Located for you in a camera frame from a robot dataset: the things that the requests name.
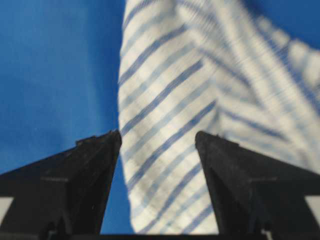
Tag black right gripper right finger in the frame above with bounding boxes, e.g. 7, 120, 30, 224
195, 131, 320, 240

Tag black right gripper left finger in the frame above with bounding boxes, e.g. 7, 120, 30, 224
0, 130, 122, 240

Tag blue white striped towel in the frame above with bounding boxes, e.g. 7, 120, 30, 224
118, 0, 320, 234

